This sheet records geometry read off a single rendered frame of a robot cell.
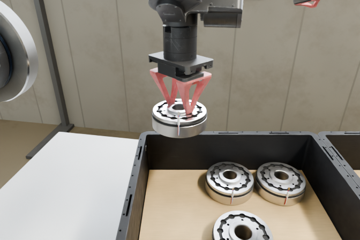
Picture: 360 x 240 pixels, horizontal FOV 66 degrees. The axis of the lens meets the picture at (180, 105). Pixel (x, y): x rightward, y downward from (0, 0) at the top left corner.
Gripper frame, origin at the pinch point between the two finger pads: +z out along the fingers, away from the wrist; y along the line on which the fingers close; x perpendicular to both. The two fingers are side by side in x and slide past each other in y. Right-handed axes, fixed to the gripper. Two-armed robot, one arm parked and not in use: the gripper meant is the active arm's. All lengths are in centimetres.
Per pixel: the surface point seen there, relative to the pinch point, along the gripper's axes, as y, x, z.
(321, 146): -18.7, -23.4, 10.6
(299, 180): -17.4, -18.9, 17.9
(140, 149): 6.8, 5.0, 10.9
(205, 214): -8.1, 0.4, 21.1
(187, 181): 1.0, -3.4, 20.7
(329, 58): 28, -159, 26
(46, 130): 193, -25, 97
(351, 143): -21.8, -33.4, 12.9
